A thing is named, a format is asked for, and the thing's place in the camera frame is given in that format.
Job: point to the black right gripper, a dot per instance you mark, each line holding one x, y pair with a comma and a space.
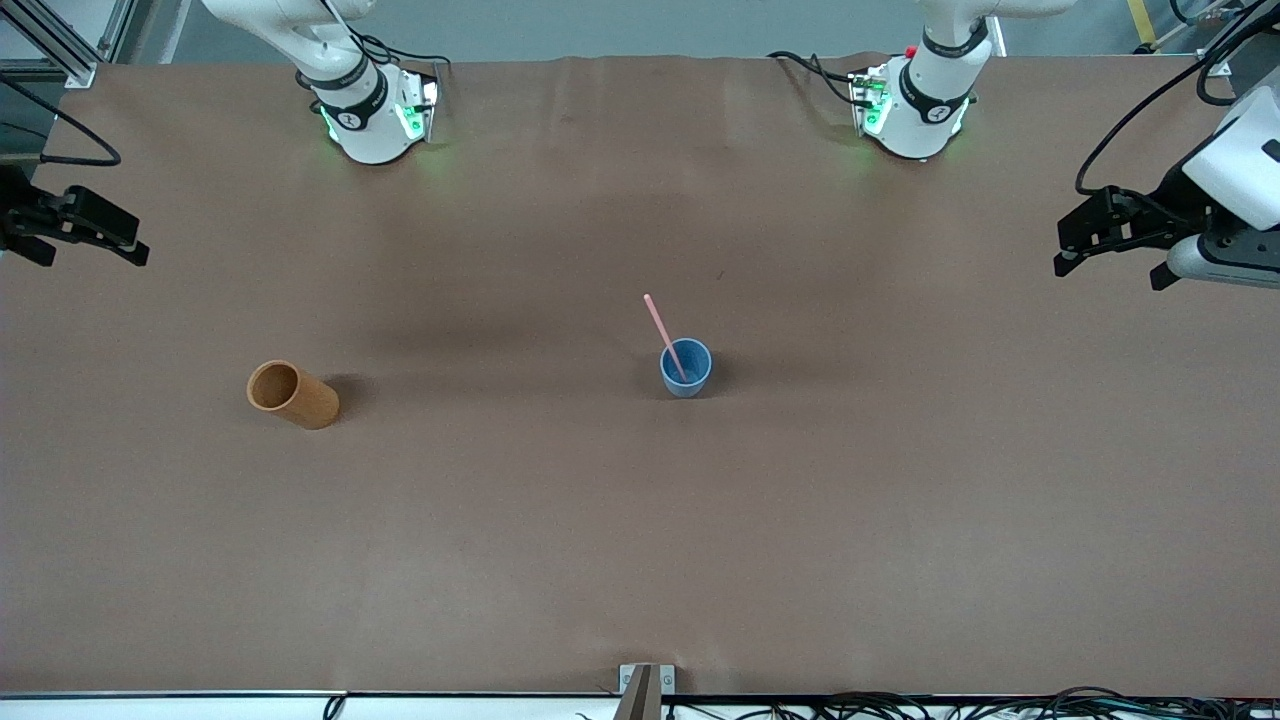
20, 218

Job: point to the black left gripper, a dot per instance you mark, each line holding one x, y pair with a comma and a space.
1166, 207

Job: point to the blue plastic cup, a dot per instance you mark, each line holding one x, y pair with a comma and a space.
686, 378

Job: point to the pink chopstick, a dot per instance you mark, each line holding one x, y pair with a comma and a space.
664, 335

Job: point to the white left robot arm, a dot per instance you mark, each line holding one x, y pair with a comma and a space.
925, 100

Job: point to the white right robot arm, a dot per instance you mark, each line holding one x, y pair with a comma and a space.
365, 110

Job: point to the brown cylindrical cup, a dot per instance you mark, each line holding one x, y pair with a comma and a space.
300, 398

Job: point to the white table edge strip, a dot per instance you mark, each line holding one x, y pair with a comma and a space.
150, 708

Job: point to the brown table cover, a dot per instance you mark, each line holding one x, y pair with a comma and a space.
640, 520

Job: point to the aluminium frame profile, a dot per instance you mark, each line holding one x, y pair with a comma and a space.
60, 45

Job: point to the grey metal camera bracket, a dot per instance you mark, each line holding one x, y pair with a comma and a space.
647, 690

